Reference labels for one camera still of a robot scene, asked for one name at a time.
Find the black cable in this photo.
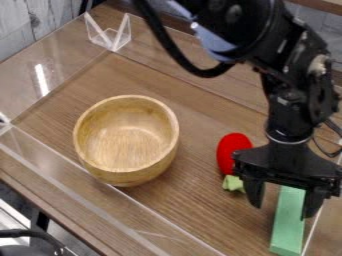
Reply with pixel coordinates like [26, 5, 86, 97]
[308, 118, 342, 159]

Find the black metal table frame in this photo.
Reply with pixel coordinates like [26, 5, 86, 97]
[27, 208, 90, 256]

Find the clear acrylic corner bracket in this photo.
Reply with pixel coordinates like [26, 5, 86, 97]
[84, 12, 132, 52]

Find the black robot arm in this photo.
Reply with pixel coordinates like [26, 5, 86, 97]
[132, 0, 342, 218]

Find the red plush strawberry toy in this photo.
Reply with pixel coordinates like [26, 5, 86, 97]
[216, 133, 252, 193]

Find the clear acrylic enclosure wall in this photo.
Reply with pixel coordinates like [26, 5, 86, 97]
[0, 11, 342, 256]

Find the brown wooden bowl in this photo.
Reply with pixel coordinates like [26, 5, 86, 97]
[72, 95, 180, 187]

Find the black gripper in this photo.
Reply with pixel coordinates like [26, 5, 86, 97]
[232, 140, 342, 219]

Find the green foam block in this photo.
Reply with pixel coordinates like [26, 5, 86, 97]
[269, 186, 304, 256]

